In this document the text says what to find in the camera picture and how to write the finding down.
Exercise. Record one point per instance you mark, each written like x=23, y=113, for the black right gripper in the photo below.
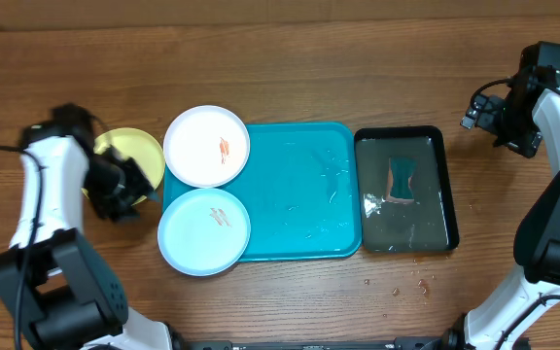
x=527, y=146

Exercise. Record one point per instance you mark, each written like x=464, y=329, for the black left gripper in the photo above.
x=117, y=209

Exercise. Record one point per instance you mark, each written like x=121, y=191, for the light blue plate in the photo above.
x=204, y=232

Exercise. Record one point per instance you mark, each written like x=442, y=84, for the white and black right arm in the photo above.
x=533, y=285

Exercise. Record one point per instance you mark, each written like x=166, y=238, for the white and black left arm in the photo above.
x=59, y=291

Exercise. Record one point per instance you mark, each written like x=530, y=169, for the black water tray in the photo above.
x=428, y=224

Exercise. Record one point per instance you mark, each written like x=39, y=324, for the teal plastic tray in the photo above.
x=300, y=189

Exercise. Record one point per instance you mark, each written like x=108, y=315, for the white plate with red stain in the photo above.
x=206, y=146

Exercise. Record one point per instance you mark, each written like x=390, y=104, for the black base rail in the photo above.
x=399, y=343

